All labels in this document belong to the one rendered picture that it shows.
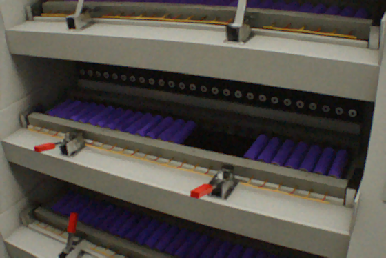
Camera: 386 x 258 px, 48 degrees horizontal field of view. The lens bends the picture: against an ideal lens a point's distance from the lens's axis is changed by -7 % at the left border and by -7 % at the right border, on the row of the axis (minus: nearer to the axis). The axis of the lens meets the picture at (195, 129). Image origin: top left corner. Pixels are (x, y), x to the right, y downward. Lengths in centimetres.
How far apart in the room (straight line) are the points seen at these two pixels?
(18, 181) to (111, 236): 22
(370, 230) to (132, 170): 34
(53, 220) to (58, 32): 36
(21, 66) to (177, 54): 36
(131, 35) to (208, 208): 25
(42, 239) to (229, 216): 41
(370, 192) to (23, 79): 62
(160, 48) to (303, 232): 30
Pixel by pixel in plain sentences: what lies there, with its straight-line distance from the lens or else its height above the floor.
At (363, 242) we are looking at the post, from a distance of 55.
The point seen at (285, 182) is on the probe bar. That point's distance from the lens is 60.
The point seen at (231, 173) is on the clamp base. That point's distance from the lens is 60.
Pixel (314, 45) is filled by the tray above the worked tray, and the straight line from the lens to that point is 56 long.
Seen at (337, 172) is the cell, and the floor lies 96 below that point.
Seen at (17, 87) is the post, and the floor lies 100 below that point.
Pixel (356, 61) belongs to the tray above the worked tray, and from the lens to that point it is 51.
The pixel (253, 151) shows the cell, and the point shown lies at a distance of 65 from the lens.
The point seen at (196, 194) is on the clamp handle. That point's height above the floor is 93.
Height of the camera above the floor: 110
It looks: 11 degrees down
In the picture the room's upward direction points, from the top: 6 degrees clockwise
